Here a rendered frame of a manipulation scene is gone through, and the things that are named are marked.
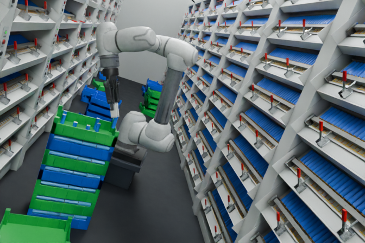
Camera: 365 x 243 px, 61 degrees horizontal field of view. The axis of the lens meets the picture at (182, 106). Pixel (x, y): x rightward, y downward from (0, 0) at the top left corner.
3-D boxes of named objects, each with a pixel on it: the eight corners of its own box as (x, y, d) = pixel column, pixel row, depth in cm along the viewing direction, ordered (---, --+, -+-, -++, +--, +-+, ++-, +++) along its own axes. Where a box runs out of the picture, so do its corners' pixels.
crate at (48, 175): (99, 170, 175) (104, 158, 173) (100, 190, 156) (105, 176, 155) (43, 159, 164) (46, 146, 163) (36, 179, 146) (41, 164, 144)
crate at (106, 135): (112, 132, 170) (116, 119, 169) (114, 147, 152) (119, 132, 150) (55, 118, 160) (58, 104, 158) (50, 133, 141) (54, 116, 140)
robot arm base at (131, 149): (140, 148, 233) (143, 141, 232) (133, 155, 211) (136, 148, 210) (118, 140, 234) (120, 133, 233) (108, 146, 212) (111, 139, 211)
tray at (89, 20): (90, 27, 305) (99, 16, 304) (79, 27, 247) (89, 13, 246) (73, 13, 300) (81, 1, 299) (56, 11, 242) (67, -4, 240)
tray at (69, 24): (76, 27, 238) (83, 18, 237) (56, 29, 180) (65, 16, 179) (53, 10, 233) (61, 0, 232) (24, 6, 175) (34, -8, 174)
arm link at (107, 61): (121, 55, 151) (123, 68, 152) (104, 57, 153) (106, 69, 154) (113, 54, 142) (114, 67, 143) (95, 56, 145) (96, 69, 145)
